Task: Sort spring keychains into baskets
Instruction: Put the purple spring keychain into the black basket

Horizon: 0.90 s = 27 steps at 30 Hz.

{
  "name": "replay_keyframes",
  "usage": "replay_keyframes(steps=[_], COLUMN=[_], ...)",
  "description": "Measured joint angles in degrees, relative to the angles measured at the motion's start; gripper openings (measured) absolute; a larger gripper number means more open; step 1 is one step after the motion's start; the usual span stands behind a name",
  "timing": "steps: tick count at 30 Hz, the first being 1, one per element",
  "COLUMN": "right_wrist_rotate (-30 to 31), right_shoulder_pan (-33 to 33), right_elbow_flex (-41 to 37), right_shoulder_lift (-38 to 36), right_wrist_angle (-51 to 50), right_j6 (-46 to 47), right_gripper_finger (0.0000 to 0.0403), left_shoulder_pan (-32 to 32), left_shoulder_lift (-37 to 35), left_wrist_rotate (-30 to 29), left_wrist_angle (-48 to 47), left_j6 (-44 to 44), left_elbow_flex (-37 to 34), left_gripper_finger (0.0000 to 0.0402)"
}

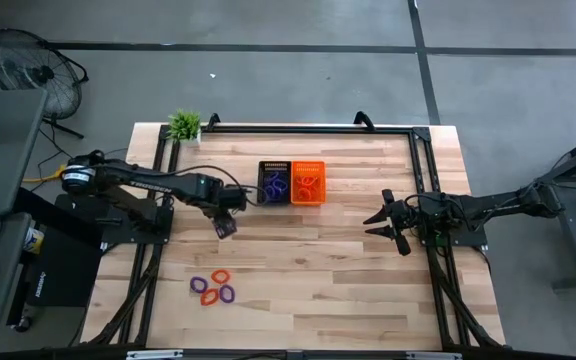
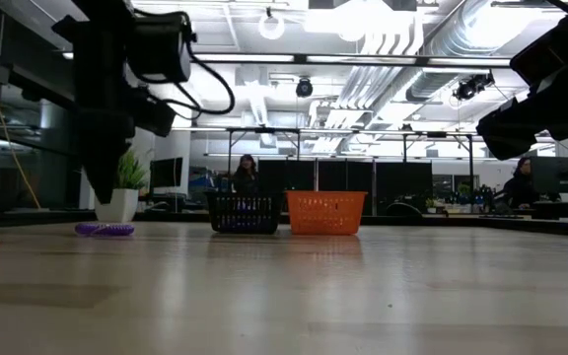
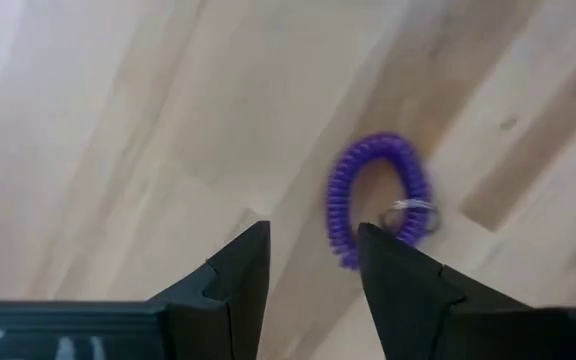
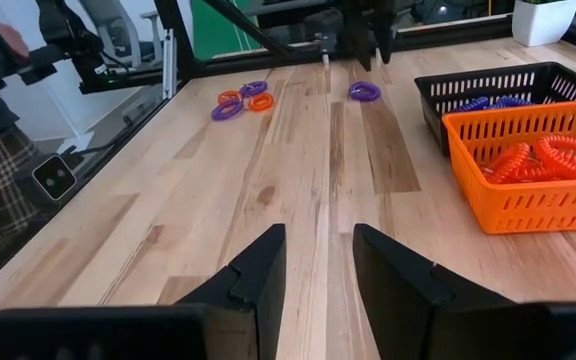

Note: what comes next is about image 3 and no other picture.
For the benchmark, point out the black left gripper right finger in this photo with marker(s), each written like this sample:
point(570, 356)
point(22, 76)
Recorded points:
point(418, 310)

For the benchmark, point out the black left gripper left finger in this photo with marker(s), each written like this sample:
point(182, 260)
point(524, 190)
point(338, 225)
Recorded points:
point(228, 300)

